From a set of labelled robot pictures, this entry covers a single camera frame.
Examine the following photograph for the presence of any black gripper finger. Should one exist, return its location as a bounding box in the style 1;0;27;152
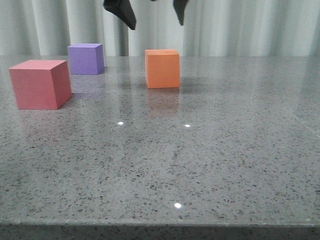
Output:
103;0;137;30
173;0;189;26

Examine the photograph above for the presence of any red foam cube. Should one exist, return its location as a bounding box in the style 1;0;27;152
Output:
9;59;72;110

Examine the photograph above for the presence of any purple foam cube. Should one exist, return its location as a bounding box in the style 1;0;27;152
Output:
67;43;105;75

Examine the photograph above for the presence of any pale green curtain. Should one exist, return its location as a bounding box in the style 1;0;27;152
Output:
0;0;320;57

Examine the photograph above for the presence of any orange foam cube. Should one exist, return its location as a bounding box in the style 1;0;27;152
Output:
145;49;180;89

